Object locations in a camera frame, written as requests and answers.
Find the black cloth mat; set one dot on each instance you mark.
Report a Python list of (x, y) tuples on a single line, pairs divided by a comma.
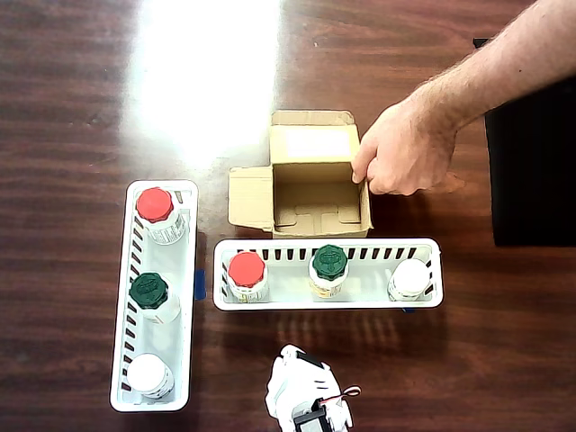
[(535, 180)]

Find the brown cardboard box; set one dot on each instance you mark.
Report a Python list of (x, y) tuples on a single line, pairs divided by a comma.
[(310, 198)]

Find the white cap pill bottle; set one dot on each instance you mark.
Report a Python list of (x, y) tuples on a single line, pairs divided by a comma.
[(146, 373), (409, 276)]

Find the bare person forearm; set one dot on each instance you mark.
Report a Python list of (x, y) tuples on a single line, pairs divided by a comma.
[(504, 58)]

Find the red cap pill bottle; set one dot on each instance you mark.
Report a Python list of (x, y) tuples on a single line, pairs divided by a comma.
[(245, 270), (155, 207)]

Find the white plastic basket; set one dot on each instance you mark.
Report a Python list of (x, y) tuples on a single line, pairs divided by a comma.
[(292, 288), (155, 337)]

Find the green cap pill bottle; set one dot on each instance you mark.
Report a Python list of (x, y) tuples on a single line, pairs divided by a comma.
[(330, 262), (148, 290)]

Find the bare person hand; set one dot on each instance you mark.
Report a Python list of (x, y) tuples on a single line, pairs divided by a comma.
[(405, 148)]

